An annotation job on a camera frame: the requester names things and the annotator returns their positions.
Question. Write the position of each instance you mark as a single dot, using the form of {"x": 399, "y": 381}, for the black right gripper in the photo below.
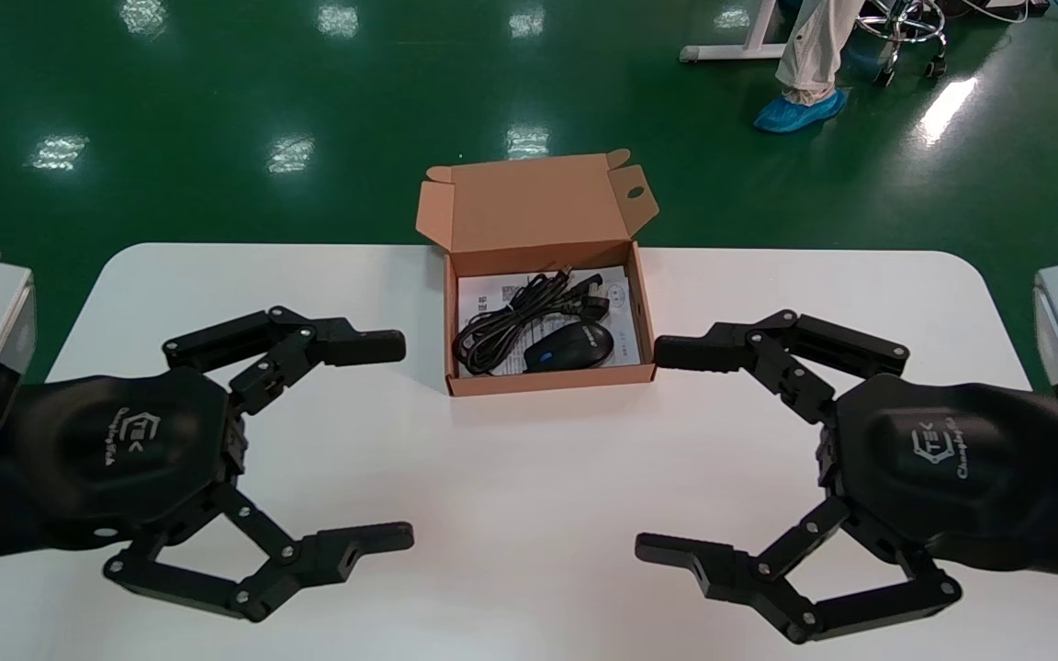
{"x": 951, "y": 459}

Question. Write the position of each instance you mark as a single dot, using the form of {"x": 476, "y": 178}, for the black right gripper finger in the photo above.
{"x": 694, "y": 353}

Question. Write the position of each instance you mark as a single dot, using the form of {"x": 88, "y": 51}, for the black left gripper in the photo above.
{"x": 116, "y": 450}

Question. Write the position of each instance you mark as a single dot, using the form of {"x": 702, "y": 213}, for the brown cardboard storage box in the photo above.
{"x": 538, "y": 202}

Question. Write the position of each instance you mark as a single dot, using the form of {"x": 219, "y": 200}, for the white printed instruction sheet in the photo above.
{"x": 478, "y": 292}

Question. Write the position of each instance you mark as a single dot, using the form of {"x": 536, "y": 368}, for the blue shoe cover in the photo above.
{"x": 800, "y": 112}

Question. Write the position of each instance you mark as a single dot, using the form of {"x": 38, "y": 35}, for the white metal table foot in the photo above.
{"x": 731, "y": 52}

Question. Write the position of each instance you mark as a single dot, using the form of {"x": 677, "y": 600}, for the chrome office chair base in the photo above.
{"x": 896, "y": 23}

